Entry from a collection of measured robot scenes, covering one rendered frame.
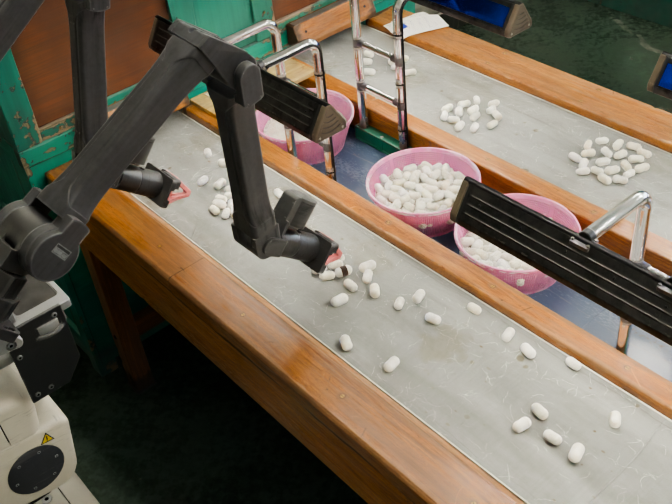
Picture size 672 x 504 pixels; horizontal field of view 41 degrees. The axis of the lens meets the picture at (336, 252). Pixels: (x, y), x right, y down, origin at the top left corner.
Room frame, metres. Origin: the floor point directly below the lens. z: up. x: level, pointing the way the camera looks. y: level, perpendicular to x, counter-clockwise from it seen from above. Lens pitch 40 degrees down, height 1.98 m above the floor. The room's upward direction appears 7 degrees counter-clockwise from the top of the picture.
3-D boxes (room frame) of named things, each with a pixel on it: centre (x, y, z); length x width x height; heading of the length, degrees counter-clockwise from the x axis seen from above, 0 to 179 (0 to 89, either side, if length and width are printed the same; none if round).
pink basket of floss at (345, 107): (2.04, 0.04, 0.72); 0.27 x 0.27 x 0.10
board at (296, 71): (2.21, 0.17, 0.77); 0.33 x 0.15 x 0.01; 127
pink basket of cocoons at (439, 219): (1.69, -0.22, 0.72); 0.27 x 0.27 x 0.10
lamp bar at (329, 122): (1.74, 0.17, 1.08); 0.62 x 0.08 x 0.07; 37
